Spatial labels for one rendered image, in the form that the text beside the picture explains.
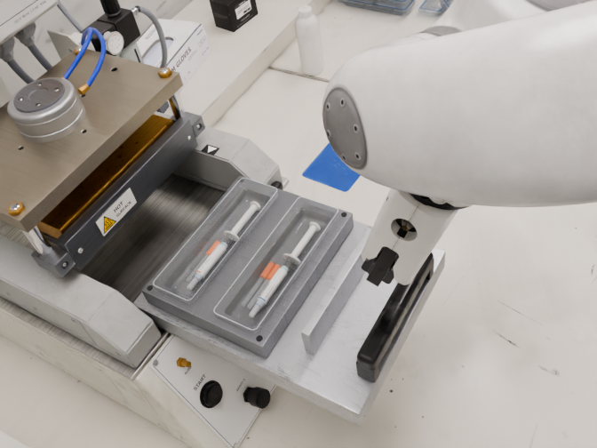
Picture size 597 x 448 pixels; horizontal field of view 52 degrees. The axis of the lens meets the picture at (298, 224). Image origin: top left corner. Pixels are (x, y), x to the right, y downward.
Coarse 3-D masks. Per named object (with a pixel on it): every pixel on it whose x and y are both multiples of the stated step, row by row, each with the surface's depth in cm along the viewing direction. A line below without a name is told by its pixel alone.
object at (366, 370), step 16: (432, 256) 66; (432, 272) 68; (400, 288) 63; (416, 288) 64; (400, 304) 62; (384, 320) 61; (400, 320) 62; (368, 336) 60; (384, 336) 60; (368, 352) 59; (384, 352) 60; (368, 368) 59
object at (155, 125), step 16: (144, 128) 79; (160, 128) 78; (128, 144) 77; (144, 144) 77; (112, 160) 75; (128, 160) 75; (96, 176) 74; (112, 176) 73; (80, 192) 72; (96, 192) 72; (64, 208) 71; (80, 208) 70; (48, 224) 69; (64, 224) 69; (48, 240) 73
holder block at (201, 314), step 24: (288, 192) 77; (264, 216) 74; (264, 240) 72; (336, 240) 71; (240, 264) 70; (312, 264) 69; (144, 288) 70; (216, 288) 68; (312, 288) 69; (192, 312) 66; (288, 312) 65; (240, 336) 64; (264, 336) 63
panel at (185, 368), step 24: (168, 360) 73; (192, 360) 76; (216, 360) 78; (168, 384) 73; (192, 384) 76; (240, 384) 81; (264, 384) 84; (192, 408) 76; (216, 408) 78; (240, 408) 81; (216, 432) 78; (240, 432) 81
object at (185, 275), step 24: (240, 192) 76; (264, 192) 76; (216, 216) 74; (240, 216) 74; (192, 240) 72; (216, 240) 72; (192, 264) 70; (216, 264) 69; (168, 288) 68; (192, 288) 68
